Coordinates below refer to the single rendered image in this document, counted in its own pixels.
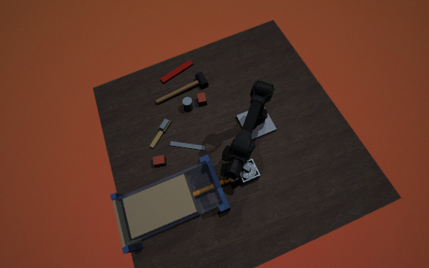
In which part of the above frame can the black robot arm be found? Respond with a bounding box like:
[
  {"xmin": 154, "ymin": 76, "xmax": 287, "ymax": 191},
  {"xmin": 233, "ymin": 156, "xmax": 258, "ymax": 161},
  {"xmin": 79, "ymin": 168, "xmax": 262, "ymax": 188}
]
[{"xmin": 221, "ymin": 80, "xmax": 275, "ymax": 178}]

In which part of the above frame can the black mallet with wooden handle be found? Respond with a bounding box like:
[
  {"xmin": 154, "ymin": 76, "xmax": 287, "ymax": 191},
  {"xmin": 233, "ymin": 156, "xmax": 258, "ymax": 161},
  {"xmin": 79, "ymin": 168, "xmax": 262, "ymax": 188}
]
[{"xmin": 156, "ymin": 72, "xmax": 209, "ymax": 104}]

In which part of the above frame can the grey cylinder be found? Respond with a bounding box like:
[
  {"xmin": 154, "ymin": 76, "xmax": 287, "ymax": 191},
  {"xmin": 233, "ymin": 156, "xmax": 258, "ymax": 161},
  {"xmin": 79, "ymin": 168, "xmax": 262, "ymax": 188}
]
[{"xmin": 182, "ymin": 97, "xmax": 194, "ymax": 111}]

